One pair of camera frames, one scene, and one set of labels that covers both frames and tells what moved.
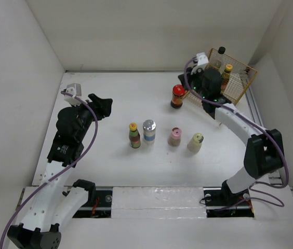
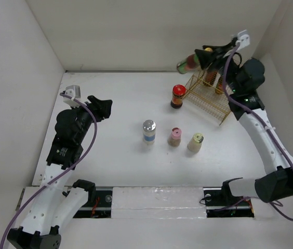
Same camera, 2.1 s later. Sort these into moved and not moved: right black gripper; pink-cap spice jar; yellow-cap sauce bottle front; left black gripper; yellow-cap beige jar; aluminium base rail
Moved: yellow-cap sauce bottle front; right black gripper
Not moved: aluminium base rail; yellow-cap beige jar; pink-cap spice jar; left black gripper
